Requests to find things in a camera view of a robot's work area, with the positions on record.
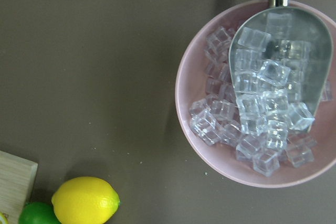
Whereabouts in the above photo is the green lime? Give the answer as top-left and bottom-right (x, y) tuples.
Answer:
(18, 202), (60, 224)

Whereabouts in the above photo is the wooden cutting board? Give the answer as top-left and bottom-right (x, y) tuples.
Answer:
(1, 151), (38, 223)

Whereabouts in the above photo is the metal ice scoop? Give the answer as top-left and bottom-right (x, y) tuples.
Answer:
(228, 0), (334, 133)

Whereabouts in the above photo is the yellow lemon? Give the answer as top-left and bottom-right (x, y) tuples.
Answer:
(51, 176), (120, 223)

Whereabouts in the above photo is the clear ice cubes pile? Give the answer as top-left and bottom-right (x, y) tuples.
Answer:
(188, 11), (334, 177)

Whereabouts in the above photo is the pink bowl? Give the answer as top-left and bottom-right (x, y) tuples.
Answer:
(175, 0), (335, 188)

